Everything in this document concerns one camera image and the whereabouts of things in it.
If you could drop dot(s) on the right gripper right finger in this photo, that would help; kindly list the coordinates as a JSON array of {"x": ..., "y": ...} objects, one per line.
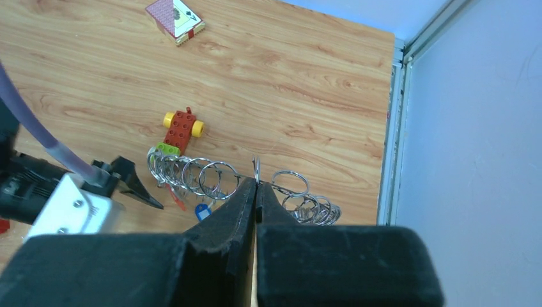
[{"x": 338, "y": 265}]

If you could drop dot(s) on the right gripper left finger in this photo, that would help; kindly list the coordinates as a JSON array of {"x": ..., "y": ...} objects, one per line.
[{"x": 207, "y": 265}]

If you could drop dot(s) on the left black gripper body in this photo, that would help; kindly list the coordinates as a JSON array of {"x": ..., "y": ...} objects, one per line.
[{"x": 26, "y": 181}]

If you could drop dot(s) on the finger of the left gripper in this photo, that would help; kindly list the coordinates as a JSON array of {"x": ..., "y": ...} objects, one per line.
[{"x": 129, "y": 183}]

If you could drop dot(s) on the key with blue tag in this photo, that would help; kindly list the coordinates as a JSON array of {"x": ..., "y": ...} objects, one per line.
[{"x": 203, "y": 210}]

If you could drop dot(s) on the large metal keyring with rings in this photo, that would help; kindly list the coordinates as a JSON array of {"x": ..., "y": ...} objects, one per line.
[{"x": 191, "y": 181}]

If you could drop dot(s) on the toy brick car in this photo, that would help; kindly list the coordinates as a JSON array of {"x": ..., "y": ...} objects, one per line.
[{"x": 182, "y": 126}]

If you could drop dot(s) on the playing card box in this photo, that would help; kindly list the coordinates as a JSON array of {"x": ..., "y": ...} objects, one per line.
[{"x": 176, "y": 20}]

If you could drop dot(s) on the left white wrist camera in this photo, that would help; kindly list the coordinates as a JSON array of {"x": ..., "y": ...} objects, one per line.
[{"x": 73, "y": 211}]

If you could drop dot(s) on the right aluminium frame post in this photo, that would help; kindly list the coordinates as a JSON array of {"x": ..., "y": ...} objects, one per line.
[{"x": 406, "y": 54}]

